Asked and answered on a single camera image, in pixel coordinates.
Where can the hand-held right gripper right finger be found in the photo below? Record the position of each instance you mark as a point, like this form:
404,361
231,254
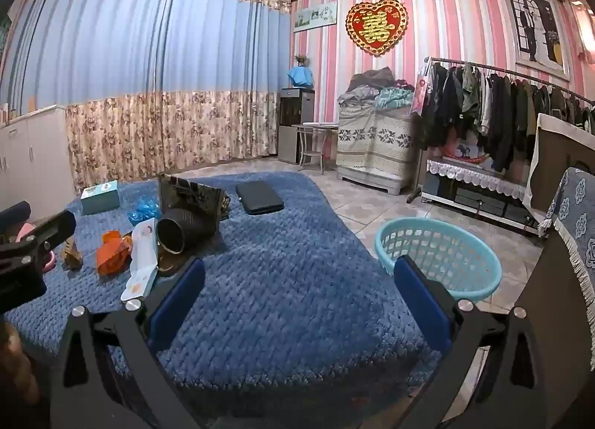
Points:
420,303

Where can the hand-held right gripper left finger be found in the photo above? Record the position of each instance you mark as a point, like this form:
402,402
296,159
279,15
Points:
179,303

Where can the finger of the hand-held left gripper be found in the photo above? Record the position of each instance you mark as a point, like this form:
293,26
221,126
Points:
14,214
56,229

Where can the brown paper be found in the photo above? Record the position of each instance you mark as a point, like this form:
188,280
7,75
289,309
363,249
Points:
73,254
225,206

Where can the orange plastic bag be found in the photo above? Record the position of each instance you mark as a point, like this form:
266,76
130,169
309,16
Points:
111,254

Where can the white printed wrapper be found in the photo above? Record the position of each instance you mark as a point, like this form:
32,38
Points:
142,252

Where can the black cylindrical container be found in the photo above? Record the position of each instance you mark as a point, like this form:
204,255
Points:
186,229

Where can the teal plastic laundry basket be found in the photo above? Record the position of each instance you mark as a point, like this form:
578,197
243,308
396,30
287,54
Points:
465,243

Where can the blue plastic bag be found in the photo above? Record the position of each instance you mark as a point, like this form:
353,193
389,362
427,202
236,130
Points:
146,210

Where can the person's left forearm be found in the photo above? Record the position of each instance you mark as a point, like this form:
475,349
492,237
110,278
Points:
16,364

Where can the pink plastic object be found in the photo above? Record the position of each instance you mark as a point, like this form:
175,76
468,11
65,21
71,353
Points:
48,264

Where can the teal tissue box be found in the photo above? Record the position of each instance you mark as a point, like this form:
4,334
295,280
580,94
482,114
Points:
100,201

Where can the white cabinet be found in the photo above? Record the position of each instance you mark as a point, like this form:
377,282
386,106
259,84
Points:
32,154

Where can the blue knitted blanket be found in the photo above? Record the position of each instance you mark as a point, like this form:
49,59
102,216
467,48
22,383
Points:
279,271

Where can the low television stand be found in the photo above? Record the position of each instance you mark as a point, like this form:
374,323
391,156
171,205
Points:
465,203

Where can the black tablet case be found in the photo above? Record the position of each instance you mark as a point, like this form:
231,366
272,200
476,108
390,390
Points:
258,199

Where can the white lace cloth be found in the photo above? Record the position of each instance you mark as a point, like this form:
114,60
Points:
465,173

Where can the colourful printed box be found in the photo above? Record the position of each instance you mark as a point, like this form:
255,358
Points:
465,152

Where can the patterned cloth cover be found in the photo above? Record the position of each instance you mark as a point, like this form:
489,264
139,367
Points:
372,136

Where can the blue floral fringed cloth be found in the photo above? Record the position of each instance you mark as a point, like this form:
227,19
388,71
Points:
576,205

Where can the blue and floral curtain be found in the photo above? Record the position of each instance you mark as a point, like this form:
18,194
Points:
139,61

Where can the small round folding table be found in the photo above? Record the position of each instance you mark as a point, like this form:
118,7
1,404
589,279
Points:
320,125

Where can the row of hanging clothes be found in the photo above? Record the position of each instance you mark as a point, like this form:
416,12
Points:
465,99

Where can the pink hanging bag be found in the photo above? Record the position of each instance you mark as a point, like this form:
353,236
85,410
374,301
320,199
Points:
419,89

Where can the grey water dispenser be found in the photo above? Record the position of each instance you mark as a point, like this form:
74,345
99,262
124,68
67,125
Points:
293,122

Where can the pile of clothes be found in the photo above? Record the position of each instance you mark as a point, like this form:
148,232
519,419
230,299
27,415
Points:
372,85

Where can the metal clothes rack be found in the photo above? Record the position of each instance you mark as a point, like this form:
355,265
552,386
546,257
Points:
492,67

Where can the blue wrapped potted plant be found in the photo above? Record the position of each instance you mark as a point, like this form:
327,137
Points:
300,76

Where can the red heart wall decoration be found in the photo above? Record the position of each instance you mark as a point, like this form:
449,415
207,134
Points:
376,26

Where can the wall poster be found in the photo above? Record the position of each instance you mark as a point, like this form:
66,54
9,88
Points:
534,29

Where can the landscape wall picture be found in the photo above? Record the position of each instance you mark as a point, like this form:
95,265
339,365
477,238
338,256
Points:
316,16

